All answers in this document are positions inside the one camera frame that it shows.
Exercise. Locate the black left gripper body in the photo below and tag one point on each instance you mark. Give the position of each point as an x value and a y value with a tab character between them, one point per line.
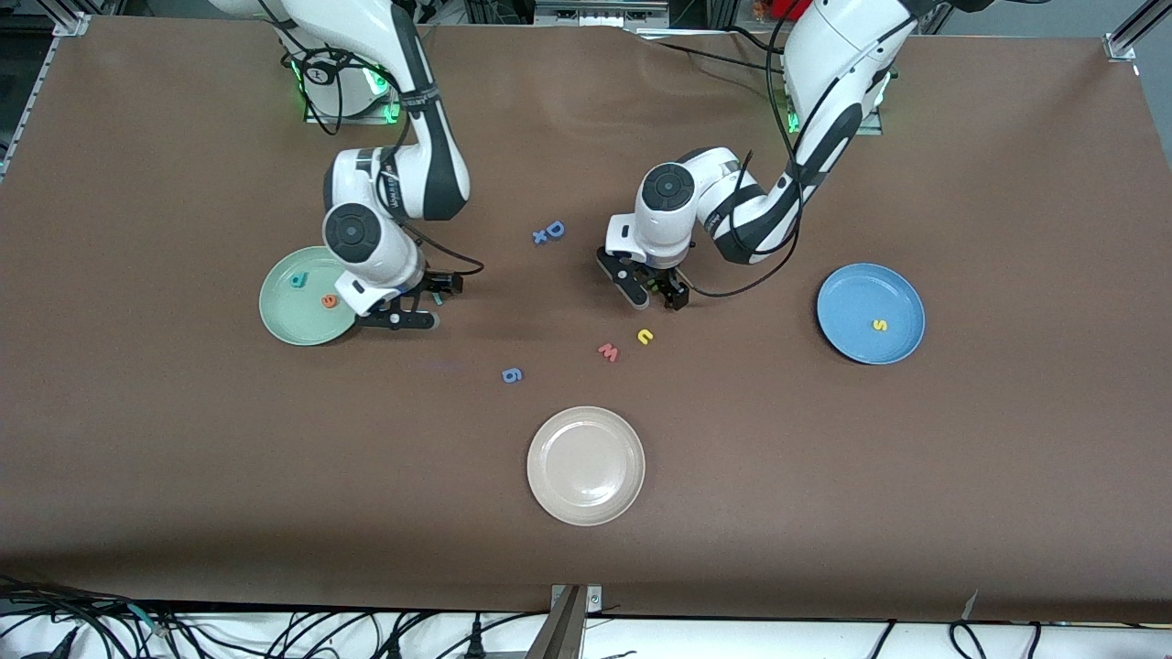
667	284

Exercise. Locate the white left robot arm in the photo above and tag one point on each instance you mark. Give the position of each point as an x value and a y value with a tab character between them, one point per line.
824	55

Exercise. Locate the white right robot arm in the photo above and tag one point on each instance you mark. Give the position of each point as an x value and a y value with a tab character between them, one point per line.
366	37

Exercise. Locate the red letter w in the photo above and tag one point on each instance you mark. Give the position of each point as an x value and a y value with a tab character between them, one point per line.
608	352

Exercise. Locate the blue letter D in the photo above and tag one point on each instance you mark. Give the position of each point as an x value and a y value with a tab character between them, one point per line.
549	229

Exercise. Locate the light green plate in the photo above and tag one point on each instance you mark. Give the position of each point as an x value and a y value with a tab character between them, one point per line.
293	316

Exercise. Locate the blue plate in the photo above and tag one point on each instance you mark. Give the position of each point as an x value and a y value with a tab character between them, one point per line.
856	307

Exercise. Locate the beige plate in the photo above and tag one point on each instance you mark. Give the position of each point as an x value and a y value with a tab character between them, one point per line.
586	466

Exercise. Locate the brown table cover sheet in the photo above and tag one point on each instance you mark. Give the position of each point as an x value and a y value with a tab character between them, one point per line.
366	503

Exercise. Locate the grey metal box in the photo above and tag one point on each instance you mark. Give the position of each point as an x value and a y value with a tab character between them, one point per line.
595	14

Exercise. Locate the red box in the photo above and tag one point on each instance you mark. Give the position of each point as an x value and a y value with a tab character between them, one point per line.
786	9

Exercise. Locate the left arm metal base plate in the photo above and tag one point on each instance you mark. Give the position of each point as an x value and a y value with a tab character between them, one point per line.
870	128

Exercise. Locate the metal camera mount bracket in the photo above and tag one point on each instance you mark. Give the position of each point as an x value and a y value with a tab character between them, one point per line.
566	627

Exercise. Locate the aluminium frame rail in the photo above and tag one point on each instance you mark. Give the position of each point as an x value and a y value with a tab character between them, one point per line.
1122	46
69	23

